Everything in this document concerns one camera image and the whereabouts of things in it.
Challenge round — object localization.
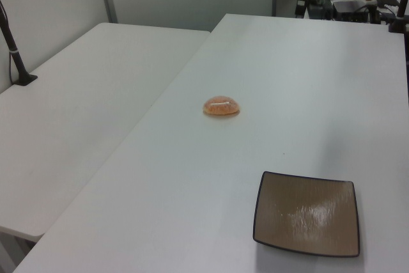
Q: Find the black camera stand with band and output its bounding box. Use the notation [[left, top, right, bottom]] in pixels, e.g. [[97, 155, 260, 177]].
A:
[[0, 0, 38, 87]]

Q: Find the black clamped camera stand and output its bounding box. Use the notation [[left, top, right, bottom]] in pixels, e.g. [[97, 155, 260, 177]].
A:
[[388, 0, 409, 34]]

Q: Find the black electronics box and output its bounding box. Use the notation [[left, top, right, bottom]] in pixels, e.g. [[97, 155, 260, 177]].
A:
[[332, 0, 369, 22]]

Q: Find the square brown ceramic plate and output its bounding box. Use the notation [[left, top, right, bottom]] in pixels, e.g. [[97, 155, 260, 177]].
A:
[[252, 171, 361, 258]]

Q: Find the orange round food slice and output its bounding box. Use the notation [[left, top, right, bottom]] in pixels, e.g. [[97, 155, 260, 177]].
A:
[[203, 94, 240, 117]]

